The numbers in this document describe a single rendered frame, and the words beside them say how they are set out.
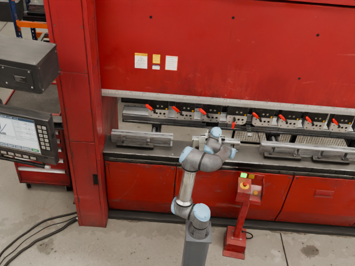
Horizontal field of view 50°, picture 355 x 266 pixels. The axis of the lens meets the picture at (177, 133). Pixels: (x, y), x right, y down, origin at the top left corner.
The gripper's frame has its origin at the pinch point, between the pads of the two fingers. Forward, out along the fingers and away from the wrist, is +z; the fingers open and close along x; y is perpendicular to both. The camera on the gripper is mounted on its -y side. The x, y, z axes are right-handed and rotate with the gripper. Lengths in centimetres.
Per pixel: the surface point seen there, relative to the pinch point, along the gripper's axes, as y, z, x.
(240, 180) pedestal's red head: -28.5, 5.6, -25.9
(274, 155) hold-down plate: -6, 8, -53
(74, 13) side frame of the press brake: 55, -91, 93
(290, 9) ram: 74, -81, -36
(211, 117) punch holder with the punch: 16.1, -13.9, 2.5
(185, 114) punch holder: 16.9, -14.8, 22.0
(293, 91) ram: 36, -36, -53
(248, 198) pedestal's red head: -42, 1, -32
